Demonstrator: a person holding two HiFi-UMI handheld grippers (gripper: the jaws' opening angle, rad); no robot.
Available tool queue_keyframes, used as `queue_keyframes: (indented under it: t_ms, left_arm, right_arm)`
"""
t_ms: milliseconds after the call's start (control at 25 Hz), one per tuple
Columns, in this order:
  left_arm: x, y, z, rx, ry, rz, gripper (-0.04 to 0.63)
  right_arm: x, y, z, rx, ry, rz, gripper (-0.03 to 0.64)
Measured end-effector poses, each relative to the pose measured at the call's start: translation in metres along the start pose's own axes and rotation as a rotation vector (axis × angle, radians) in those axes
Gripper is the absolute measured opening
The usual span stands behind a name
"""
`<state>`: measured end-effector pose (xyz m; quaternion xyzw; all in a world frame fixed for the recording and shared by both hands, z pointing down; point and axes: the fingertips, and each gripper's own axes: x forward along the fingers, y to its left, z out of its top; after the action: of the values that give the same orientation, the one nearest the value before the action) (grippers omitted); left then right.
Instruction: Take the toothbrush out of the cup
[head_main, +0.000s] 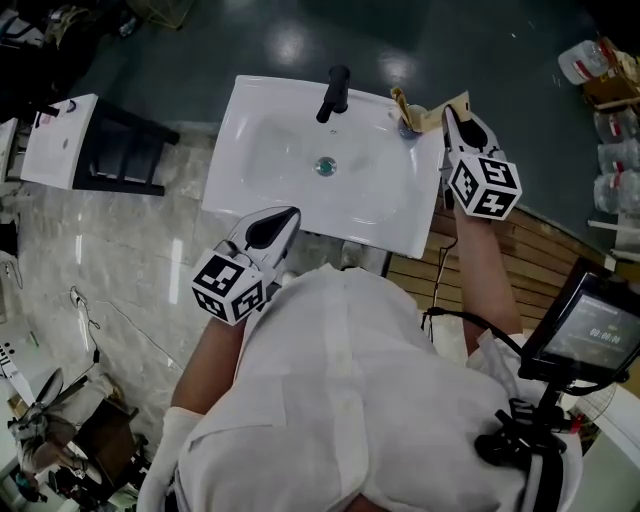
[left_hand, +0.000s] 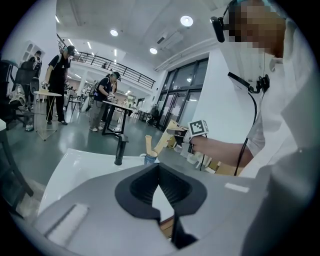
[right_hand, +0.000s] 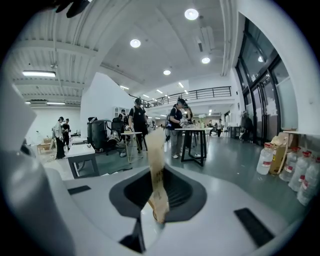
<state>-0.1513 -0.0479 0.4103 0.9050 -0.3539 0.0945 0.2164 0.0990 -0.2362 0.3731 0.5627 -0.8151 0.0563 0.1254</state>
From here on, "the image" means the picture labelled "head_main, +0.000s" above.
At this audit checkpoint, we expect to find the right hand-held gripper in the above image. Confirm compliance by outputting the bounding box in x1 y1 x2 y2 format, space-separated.
439 106 523 221

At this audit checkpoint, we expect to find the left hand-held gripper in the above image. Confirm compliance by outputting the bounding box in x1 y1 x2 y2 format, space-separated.
191 205 302 327

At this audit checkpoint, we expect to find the beige cleaning cloth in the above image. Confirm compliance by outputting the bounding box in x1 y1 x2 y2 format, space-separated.
408 91 471 135

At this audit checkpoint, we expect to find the blue cup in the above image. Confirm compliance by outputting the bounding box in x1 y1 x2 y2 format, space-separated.
397 117 426 141

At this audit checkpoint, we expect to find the person's left forearm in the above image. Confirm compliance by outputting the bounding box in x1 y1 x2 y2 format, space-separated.
169 314 251 416

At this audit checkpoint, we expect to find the person's right forearm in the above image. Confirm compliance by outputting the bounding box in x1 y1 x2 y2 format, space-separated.
452 209 524 336

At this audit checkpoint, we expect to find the person's right white shoe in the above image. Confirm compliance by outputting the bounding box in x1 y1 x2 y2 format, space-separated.
339 239 362 271

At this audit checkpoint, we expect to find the wooden slat platform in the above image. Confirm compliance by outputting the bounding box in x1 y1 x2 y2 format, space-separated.
387 199 621 334

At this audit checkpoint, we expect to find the black faucet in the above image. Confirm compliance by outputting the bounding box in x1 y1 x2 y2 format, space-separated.
315 64 351 124

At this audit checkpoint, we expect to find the black wooden stand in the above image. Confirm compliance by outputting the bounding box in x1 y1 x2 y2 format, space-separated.
72 97 181 197

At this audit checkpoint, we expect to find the person's white shirt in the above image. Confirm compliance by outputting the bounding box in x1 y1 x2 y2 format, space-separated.
137 264 584 512

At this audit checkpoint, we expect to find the black monitor screen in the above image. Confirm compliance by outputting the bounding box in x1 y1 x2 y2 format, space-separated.
519 257 640 381

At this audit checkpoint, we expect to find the small white sink basin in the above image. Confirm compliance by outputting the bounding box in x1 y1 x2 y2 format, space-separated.
20 93 100 191

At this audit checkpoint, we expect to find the round white side table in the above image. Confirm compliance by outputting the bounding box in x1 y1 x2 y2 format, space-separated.
127 0 196 31

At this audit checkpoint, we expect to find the white power strip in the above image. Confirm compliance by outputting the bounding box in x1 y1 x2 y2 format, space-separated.
0 342 36 401

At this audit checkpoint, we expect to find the white wooden frame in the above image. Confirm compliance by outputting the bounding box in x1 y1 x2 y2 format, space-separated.
587 212 640 261

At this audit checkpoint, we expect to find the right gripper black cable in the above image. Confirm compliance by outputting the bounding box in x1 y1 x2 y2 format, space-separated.
422 238 526 361

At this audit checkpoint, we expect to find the black rig mount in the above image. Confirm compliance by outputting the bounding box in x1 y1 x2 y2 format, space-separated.
474 369 631 471

